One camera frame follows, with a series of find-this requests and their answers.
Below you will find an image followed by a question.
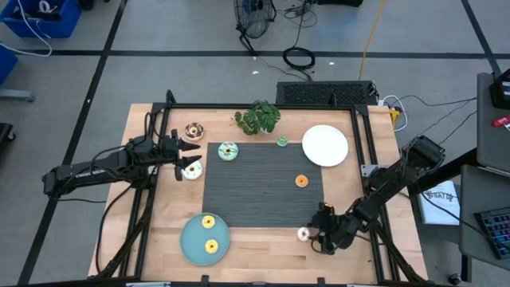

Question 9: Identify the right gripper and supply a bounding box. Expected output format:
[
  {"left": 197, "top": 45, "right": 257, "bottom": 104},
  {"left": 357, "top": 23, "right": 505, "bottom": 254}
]
[{"left": 310, "top": 202, "right": 360, "bottom": 256}]

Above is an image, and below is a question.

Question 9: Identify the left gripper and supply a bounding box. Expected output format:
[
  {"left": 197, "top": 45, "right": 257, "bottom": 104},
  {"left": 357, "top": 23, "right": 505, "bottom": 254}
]
[{"left": 155, "top": 128, "right": 203, "bottom": 183}]

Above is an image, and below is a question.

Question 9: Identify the large chocolate iced donut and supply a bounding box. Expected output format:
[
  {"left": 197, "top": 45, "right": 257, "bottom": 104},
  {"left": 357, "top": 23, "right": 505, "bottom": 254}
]
[{"left": 184, "top": 121, "right": 206, "bottom": 141}]

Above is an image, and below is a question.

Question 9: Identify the large white iced donut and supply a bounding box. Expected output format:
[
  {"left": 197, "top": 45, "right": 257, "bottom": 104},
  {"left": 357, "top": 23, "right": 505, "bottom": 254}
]
[{"left": 181, "top": 160, "right": 204, "bottom": 181}]

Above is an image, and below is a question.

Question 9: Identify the large mint iced donut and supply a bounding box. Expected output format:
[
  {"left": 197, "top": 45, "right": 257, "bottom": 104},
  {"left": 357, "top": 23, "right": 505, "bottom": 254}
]
[{"left": 218, "top": 140, "right": 240, "bottom": 162}]

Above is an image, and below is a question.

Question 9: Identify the grey woven placemat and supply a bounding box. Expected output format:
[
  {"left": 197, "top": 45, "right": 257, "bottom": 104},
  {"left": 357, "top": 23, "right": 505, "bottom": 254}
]
[{"left": 202, "top": 142, "right": 325, "bottom": 229}]

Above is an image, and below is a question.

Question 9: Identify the green plant in white pot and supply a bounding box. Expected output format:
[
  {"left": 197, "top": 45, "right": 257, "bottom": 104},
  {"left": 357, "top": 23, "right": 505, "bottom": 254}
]
[{"left": 233, "top": 99, "right": 282, "bottom": 137}]

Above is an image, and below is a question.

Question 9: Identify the white round plate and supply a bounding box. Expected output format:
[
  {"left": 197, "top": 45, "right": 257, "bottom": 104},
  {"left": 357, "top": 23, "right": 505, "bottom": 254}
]
[{"left": 301, "top": 124, "right": 350, "bottom": 168}]

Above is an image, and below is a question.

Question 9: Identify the teal round plate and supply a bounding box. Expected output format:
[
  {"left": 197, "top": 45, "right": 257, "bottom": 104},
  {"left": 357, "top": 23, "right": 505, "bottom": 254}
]
[{"left": 179, "top": 213, "right": 231, "bottom": 267}]

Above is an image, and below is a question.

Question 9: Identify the white printed booklet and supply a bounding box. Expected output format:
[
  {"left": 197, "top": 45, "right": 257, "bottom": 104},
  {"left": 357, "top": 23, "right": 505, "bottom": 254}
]
[{"left": 416, "top": 179, "right": 461, "bottom": 226}]

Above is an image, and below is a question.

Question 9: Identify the black vented equipment case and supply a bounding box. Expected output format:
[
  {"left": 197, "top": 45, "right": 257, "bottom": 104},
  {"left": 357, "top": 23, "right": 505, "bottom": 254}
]
[{"left": 275, "top": 80, "right": 379, "bottom": 107}]

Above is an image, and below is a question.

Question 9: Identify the yellow power connector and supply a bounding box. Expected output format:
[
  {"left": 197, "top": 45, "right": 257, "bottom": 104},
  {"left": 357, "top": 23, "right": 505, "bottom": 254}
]
[{"left": 388, "top": 107, "right": 402, "bottom": 129}]

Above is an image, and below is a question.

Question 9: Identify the grey desk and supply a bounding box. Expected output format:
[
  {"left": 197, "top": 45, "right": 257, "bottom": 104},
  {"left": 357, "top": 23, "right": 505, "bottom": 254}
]
[
  {"left": 476, "top": 71, "right": 510, "bottom": 179},
  {"left": 457, "top": 163, "right": 510, "bottom": 273}
]

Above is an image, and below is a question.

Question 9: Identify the black floor fan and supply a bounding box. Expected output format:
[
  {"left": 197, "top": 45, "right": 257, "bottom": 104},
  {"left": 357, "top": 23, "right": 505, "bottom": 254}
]
[{"left": 233, "top": 0, "right": 278, "bottom": 56}]

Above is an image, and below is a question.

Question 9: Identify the black computer keyboard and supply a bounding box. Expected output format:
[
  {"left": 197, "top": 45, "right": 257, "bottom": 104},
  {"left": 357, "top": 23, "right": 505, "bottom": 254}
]
[{"left": 473, "top": 206, "right": 510, "bottom": 261}]

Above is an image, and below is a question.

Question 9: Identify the blue plastic bin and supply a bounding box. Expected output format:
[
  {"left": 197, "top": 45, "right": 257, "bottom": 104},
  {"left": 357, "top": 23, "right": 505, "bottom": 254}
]
[
  {"left": 0, "top": 0, "right": 83, "bottom": 40},
  {"left": 0, "top": 42, "right": 19, "bottom": 87}
]

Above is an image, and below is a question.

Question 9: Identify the grey stand foot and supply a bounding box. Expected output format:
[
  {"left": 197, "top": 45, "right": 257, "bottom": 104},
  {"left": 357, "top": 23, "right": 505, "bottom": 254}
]
[{"left": 0, "top": 88, "right": 36, "bottom": 103}]

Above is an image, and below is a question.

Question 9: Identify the black chair base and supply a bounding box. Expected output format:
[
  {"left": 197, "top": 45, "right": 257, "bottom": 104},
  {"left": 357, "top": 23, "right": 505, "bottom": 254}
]
[{"left": 0, "top": 122, "right": 17, "bottom": 151}]

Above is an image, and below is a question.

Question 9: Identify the red flat item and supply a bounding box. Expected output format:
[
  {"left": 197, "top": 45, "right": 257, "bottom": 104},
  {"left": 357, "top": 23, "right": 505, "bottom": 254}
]
[{"left": 491, "top": 115, "right": 510, "bottom": 131}]

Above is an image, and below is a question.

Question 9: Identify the black floor box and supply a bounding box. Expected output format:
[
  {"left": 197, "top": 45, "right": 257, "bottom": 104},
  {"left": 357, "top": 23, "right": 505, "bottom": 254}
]
[{"left": 316, "top": 0, "right": 364, "bottom": 8}]

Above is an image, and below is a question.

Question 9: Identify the black desk device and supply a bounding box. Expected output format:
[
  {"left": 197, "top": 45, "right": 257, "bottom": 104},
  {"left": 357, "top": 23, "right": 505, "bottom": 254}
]
[{"left": 488, "top": 68, "right": 510, "bottom": 111}]

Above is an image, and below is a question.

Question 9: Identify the black metal table frame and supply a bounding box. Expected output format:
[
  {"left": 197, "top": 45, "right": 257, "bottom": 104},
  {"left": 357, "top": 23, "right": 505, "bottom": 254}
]
[{"left": 87, "top": 89, "right": 430, "bottom": 287}]

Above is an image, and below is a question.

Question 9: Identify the black cable with coil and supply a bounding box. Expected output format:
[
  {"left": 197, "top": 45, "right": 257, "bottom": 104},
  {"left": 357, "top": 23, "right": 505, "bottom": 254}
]
[{"left": 280, "top": 0, "right": 319, "bottom": 83}]

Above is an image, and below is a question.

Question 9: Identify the white looped cable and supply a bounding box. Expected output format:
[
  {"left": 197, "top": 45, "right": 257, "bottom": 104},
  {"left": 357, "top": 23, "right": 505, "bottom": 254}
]
[{"left": 378, "top": 94, "right": 410, "bottom": 132}]

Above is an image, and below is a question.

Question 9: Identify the white floor cable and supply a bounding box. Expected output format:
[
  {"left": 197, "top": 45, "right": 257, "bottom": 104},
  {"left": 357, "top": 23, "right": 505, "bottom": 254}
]
[{"left": 0, "top": 0, "right": 54, "bottom": 58}]

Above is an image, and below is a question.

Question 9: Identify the yellow hanging cable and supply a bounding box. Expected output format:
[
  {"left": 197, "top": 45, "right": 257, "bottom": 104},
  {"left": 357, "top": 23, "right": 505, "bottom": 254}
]
[{"left": 358, "top": 0, "right": 387, "bottom": 81}]

